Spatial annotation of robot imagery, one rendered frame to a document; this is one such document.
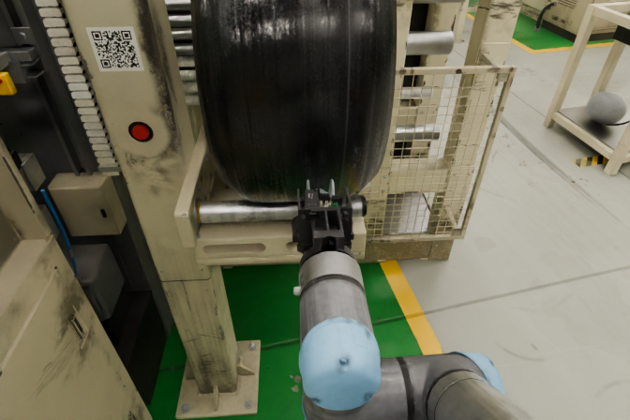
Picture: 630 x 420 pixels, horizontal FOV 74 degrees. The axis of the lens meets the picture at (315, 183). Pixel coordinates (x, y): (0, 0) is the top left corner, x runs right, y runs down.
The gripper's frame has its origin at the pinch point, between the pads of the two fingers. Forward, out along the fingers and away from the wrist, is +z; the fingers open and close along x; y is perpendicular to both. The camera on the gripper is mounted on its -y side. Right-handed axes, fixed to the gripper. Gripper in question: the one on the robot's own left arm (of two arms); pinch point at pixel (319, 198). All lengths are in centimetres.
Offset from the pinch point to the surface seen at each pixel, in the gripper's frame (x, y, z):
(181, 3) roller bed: 31, 23, 56
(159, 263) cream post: 38, -32, 22
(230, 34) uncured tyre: 11.4, 26.5, -1.8
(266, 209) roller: 9.8, -10.0, 12.1
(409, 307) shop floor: -41, -96, 63
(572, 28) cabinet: -274, -45, 363
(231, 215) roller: 16.9, -10.8, 11.7
